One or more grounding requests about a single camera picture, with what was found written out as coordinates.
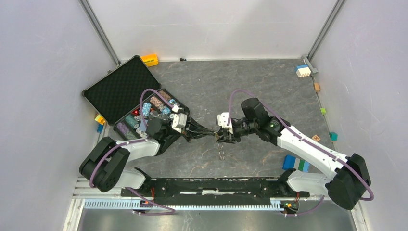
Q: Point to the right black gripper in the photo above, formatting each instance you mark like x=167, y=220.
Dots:
x=227, y=136

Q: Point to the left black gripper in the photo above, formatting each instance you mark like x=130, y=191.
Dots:
x=193, y=130

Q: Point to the large metal keyring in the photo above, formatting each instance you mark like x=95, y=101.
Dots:
x=221, y=152

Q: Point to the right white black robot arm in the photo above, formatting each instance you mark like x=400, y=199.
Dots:
x=344, y=179

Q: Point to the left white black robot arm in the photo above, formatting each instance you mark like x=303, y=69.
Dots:
x=108, y=164

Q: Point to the blue green white block stack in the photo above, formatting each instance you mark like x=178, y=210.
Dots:
x=295, y=163

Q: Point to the black poker chip case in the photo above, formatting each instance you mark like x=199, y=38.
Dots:
x=119, y=97

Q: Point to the orange toy block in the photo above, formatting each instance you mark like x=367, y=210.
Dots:
x=150, y=60

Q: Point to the wooden letter cube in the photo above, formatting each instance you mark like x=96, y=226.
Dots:
x=316, y=138

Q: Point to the yellow orange blue block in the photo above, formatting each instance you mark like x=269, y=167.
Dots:
x=101, y=122

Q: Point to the blue white toy block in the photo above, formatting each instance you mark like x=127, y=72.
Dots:
x=303, y=71

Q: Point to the small brown wooden block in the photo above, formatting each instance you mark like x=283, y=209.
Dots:
x=317, y=87

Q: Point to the small teal cube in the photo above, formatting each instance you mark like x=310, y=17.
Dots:
x=333, y=136

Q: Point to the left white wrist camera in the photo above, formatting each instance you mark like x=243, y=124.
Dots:
x=179, y=122

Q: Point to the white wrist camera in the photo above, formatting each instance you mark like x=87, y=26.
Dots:
x=224, y=121
x=179, y=122

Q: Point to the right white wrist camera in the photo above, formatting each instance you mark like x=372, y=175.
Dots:
x=224, y=121

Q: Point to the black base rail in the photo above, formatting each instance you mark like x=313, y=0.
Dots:
x=217, y=191

